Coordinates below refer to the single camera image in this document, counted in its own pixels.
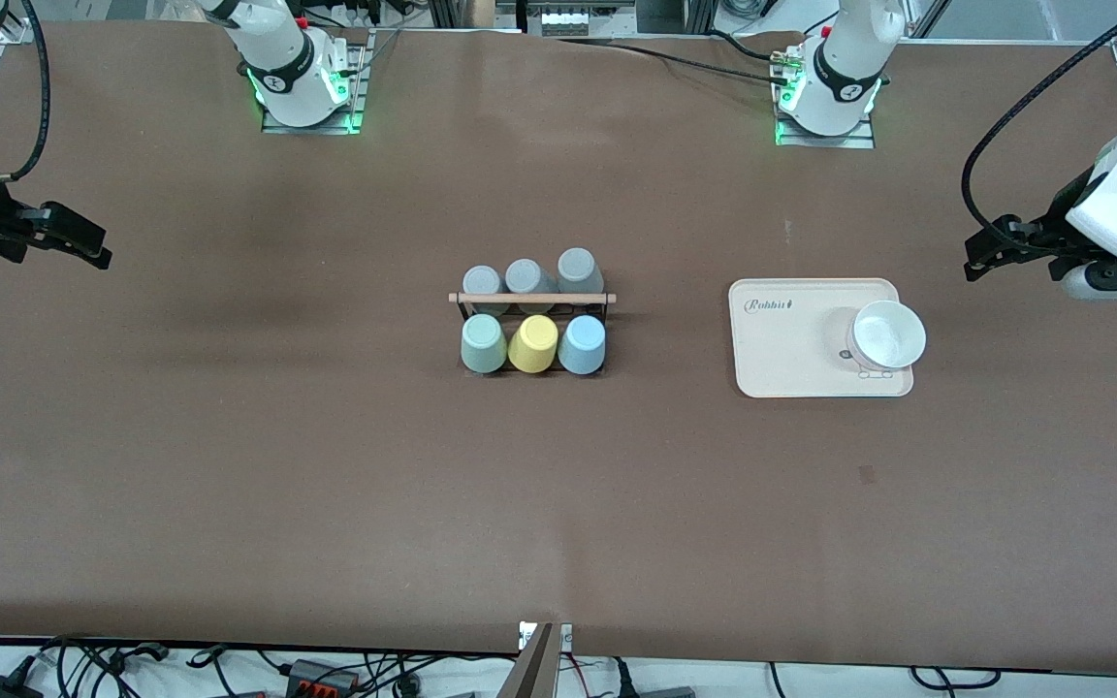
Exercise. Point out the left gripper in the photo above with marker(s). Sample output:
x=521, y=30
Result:
x=1049, y=236

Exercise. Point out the pale green cup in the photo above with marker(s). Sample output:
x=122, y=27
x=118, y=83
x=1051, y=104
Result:
x=484, y=345

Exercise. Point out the light blue cup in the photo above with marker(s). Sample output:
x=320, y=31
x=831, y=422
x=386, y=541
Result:
x=582, y=347

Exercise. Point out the white ceramic bowl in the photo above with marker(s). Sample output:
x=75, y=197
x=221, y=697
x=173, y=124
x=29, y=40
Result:
x=888, y=334

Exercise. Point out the beige plastic tray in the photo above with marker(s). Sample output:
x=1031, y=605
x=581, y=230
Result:
x=791, y=349

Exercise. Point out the grey cup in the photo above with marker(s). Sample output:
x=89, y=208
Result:
x=527, y=275
x=483, y=281
x=580, y=269

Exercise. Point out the black power adapter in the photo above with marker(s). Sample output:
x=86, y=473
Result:
x=1, y=688

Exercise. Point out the grey power strip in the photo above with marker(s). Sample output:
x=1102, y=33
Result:
x=578, y=24

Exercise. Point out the yellow cup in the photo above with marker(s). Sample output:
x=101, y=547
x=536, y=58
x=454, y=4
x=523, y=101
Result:
x=532, y=345

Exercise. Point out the grey box with orange buttons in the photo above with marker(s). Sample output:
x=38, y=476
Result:
x=321, y=679

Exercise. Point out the black floor plug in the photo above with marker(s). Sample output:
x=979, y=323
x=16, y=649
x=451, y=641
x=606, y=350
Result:
x=655, y=690

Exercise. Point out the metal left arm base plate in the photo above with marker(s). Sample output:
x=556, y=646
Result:
x=867, y=142

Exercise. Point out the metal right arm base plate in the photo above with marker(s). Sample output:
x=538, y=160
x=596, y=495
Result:
x=361, y=97

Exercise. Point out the white bracket label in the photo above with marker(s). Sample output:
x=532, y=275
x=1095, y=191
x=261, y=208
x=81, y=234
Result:
x=526, y=635

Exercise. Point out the grey camera pole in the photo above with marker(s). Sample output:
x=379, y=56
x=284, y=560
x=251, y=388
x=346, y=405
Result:
x=531, y=669

